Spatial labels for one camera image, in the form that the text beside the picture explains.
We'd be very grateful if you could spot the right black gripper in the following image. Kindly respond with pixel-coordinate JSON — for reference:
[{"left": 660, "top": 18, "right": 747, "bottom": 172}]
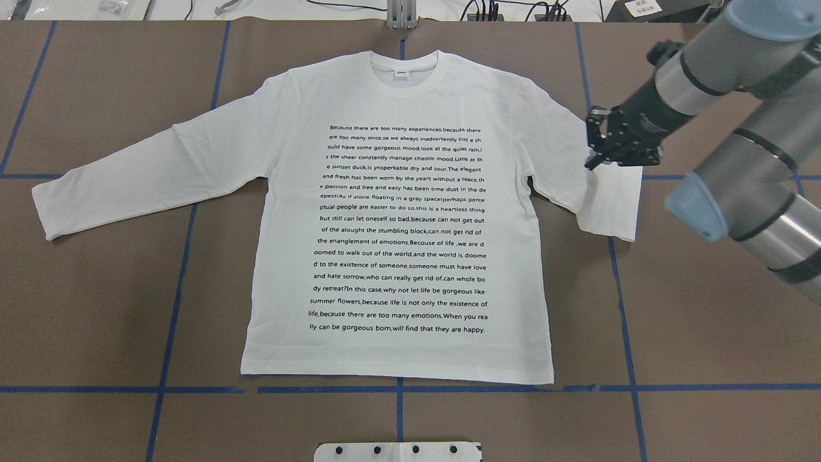
[{"left": 584, "top": 90, "right": 674, "bottom": 171}]

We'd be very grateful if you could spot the white long-sleeve printed shirt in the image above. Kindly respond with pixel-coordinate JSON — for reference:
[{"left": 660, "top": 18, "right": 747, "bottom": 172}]
[{"left": 32, "top": 51, "right": 643, "bottom": 385}]

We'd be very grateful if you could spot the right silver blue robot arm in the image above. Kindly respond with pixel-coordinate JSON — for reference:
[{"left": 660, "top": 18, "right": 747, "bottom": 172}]
[{"left": 586, "top": 1, "right": 819, "bottom": 302}]

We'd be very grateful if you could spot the aluminium frame post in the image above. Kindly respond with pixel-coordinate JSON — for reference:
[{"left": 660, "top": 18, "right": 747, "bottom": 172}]
[{"left": 386, "top": 0, "right": 418, "bottom": 30}]

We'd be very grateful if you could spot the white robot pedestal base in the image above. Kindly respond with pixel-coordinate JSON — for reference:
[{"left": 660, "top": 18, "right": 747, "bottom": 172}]
[{"left": 314, "top": 441, "right": 483, "bottom": 461}]

